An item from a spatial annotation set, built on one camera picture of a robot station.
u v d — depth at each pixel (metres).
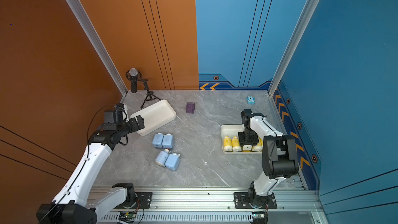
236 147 0.83
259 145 0.83
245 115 0.69
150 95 1.09
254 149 0.84
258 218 0.69
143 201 0.73
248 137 0.77
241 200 0.72
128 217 0.72
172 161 0.79
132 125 0.70
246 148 0.83
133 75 0.97
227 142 0.84
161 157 0.79
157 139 0.87
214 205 0.73
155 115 1.06
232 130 1.02
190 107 1.05
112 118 0.58
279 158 0.46
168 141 0.85
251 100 1.12
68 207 0.38
